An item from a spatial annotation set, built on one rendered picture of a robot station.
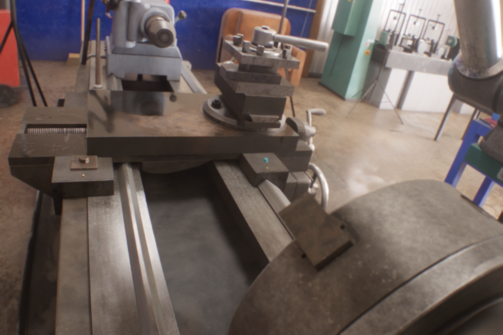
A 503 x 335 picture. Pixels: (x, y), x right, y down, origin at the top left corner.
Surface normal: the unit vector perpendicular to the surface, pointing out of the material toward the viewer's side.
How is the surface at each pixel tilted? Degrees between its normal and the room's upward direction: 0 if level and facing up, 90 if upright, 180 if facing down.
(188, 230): 3
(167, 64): 90
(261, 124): 90
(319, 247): 41
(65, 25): 90
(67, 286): 0
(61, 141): 0
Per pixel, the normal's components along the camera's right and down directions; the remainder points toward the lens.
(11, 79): 0.68, 0.45
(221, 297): 0.14, -0.76
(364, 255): -0.36, -0.70
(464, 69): -0.92, 0.04
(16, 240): 0.19, -0.88
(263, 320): -0.77, -0.29
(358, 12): 0.39, 0.48
